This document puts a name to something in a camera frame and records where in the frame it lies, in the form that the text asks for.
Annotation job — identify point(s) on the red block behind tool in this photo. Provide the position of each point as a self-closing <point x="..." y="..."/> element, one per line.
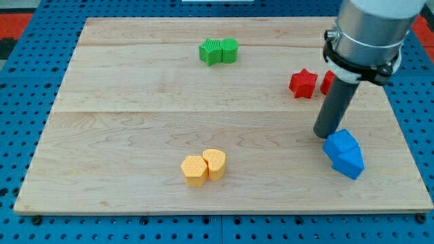
<point x="327" y="82"/>

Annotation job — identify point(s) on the green star block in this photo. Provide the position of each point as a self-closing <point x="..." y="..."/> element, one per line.
<point x="210" y="52"/>

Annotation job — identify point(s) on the wooden board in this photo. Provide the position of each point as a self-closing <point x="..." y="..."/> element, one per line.
<point x="136" y="100"/>

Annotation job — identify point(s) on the yellow hexagon block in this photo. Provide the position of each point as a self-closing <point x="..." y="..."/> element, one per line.
<point x="195" y="170"/>

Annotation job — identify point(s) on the blue cube block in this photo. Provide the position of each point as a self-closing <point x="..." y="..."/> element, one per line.
<point x="339" y="142"/>

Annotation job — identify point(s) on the red star block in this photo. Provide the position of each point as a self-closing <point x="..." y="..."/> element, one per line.
<point x="303" y="84"/>

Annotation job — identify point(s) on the green cylinder block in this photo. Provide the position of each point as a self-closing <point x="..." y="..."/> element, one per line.
<point x="229" y="48"/>

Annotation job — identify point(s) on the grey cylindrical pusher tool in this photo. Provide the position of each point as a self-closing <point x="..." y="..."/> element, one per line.
<point x="334" y="107"/>

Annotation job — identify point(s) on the yellow heart block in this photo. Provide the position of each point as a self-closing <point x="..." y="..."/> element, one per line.
<point x="216" y="161"/>

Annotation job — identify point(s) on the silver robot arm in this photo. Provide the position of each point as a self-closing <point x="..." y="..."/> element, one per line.
<point x="365" y="41"/>

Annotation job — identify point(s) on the blue pointed block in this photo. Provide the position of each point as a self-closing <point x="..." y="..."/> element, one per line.
<point x="350" y="162"/>

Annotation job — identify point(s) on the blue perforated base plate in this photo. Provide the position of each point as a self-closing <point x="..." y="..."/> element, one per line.
<point x="29" y="83"/>

